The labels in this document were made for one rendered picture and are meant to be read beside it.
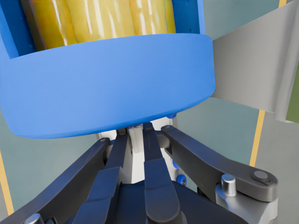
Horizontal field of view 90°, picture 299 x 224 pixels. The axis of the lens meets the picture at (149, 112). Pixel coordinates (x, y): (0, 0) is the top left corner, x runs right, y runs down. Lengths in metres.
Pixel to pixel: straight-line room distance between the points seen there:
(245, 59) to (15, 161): 1.92
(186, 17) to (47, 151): 1.61
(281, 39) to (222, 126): 1.17
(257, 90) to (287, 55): 0.13
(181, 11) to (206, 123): 1.32
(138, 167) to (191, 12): 0.41
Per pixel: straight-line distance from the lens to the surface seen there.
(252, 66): 0.64
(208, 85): 0.17
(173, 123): 0.44
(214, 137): 1.64
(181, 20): 0.32
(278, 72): 0.57
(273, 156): 2.12
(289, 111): 0.51
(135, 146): 0.16
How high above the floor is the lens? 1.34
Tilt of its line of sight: 76 degrees down
